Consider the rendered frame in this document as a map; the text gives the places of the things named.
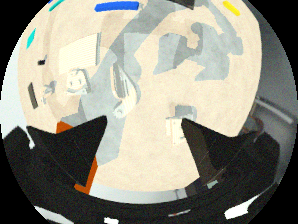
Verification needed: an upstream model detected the yellow rectangular bar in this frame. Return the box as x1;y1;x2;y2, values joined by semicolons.
222;2;241;16

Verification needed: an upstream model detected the teal flat square plate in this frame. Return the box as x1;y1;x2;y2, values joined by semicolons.
25;27;37;48

